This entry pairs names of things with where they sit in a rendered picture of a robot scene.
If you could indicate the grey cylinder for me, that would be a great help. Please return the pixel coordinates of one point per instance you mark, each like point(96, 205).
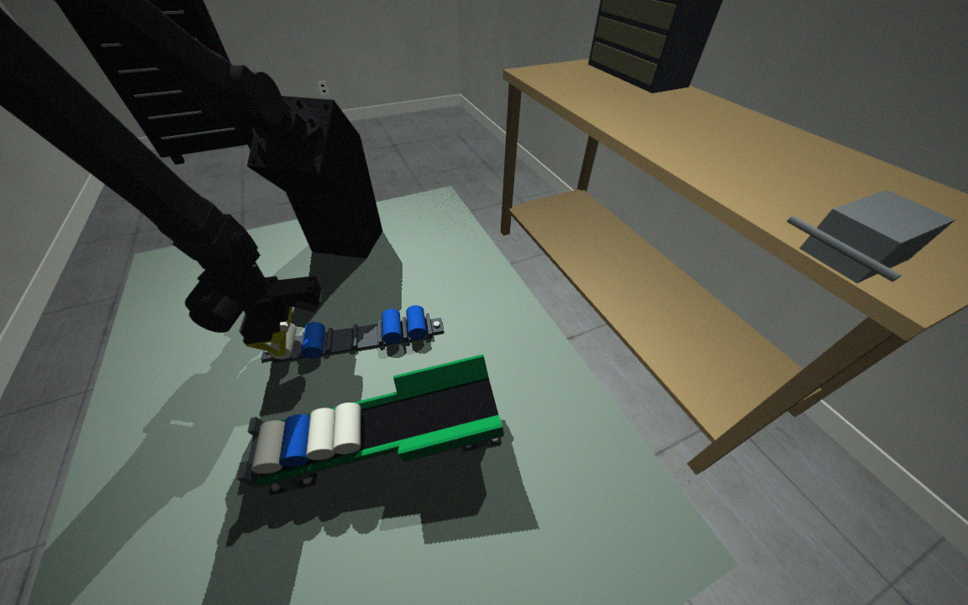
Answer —
point(291, 332)

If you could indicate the blue cylinder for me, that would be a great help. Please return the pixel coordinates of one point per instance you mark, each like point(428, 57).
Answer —
point(416, 322)
point(313, 340)
point(391, 326)
point(295, 441)

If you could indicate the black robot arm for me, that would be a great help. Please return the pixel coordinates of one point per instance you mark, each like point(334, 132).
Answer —
point(38, 91)

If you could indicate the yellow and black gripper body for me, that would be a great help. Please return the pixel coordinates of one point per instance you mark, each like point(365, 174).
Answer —
point(253, 330)

